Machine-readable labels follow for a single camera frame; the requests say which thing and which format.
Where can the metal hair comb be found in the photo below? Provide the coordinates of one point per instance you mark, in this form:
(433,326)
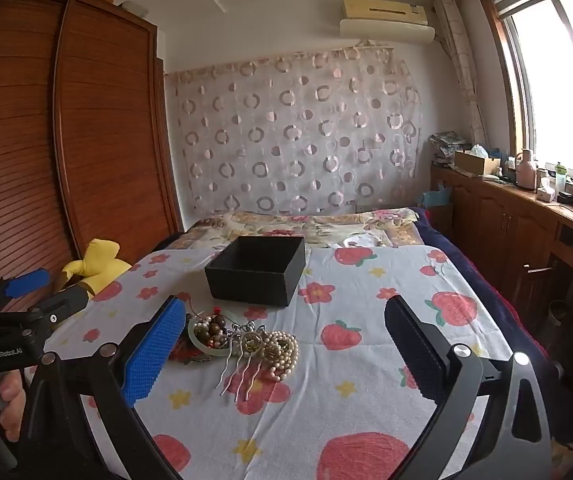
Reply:
(249,345)

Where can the blue bag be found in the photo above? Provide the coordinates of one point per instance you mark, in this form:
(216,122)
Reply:
(436,199)

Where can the floral blanket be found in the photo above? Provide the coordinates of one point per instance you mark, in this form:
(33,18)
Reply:
(286,225)

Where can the green capped bottle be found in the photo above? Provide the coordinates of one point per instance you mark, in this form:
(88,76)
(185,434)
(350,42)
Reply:
(559,177)

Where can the strawberry print bedsheet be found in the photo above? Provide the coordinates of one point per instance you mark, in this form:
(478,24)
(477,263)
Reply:
(341,410)

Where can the cardboard box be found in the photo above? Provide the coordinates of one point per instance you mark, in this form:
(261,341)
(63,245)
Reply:
(476,164)

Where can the window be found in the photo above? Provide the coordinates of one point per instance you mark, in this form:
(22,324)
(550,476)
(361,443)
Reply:
(556,85)

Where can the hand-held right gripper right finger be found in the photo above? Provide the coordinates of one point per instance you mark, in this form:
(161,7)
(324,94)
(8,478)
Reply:
(416,347)

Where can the navy blue blanket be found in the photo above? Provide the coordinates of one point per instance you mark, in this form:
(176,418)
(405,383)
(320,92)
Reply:
(481,280)

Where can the black box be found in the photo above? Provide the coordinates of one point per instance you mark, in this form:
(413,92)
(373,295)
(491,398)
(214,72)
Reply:
(251,285)

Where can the patterned window curtain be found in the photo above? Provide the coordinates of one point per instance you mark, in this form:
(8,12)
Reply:
(461,70)

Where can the stack of magazines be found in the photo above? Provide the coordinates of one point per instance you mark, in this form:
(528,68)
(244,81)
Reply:
(446,145)

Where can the white tissue box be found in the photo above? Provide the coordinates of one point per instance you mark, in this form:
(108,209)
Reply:
(547,195)

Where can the beige air conditioner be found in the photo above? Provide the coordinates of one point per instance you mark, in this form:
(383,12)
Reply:
(386,20)

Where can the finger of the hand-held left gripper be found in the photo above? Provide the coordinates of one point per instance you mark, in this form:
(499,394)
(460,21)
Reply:
(26,282)
(69,301)

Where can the brown wooden wardrobe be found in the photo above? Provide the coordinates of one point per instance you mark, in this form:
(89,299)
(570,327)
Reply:
(91,135)

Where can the pink thermos jug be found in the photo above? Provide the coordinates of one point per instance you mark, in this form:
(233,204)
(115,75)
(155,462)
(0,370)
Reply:
(526,172)

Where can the circle patterned sheer curtain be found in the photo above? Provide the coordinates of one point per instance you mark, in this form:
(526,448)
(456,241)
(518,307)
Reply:
(296,130)

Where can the brown wooden cabinet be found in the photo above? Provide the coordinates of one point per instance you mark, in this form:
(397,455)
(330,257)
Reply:
(496,215)

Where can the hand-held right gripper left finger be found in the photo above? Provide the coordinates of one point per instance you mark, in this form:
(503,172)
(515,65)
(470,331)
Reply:
(151,355)

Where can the yellow plush toy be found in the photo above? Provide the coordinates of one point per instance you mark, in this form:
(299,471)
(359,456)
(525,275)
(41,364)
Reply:
(96,265)

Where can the pale green jade bangle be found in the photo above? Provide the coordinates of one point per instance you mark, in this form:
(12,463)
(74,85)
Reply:
(206,351)

